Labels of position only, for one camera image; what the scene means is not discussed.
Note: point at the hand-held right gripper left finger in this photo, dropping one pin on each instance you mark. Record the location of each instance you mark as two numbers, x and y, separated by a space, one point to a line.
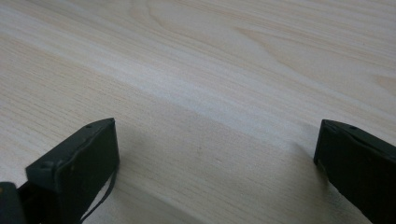
77 168

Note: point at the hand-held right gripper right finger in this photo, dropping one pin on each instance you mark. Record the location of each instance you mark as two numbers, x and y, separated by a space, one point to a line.
358 168

